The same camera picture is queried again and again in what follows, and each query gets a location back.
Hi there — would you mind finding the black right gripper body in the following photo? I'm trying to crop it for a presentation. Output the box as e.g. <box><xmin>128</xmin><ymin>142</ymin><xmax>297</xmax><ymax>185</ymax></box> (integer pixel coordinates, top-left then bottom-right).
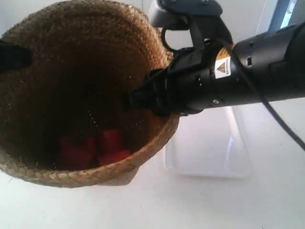
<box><xmin>164</xmin><ymin>42</ymin><xmax>241</xmax><ymax>115</ymax></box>

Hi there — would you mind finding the brown woven wicker basket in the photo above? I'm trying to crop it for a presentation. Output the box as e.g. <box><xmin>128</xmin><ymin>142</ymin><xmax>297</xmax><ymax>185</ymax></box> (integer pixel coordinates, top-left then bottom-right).
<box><xmin>0</xmin><ymin>0</ymin><xmax>179</xmax><ymax>188</ymax></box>

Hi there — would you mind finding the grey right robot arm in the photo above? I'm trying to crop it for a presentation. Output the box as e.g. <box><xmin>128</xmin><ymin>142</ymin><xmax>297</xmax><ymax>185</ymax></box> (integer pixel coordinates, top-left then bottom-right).
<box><xmin>126</xmin><ymin>25</ymin><xmax>305</xmax><ymax>115</ymax></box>

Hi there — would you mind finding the white rectangular plastic tray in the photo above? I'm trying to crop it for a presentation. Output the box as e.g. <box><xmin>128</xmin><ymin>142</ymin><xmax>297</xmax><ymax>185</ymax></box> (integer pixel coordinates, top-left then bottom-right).
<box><xmin>163</xmin><ymin>107</ymin><xmax>252</xmax><ymax>178</ymax></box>

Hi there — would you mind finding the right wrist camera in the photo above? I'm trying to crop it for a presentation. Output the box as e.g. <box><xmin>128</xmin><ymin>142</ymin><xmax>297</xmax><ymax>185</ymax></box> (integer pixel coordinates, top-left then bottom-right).
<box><xmin>148</xmin><ymin>0</ymin><xmax>233</xmax><ymax>49</ymax></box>

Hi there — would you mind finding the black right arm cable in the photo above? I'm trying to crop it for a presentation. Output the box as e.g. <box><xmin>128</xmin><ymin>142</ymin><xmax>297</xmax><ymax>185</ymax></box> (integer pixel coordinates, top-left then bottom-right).
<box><xmin>161</xmin><ymin>14</ymin><xmax>305</xmax><ymax>152</ymax></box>

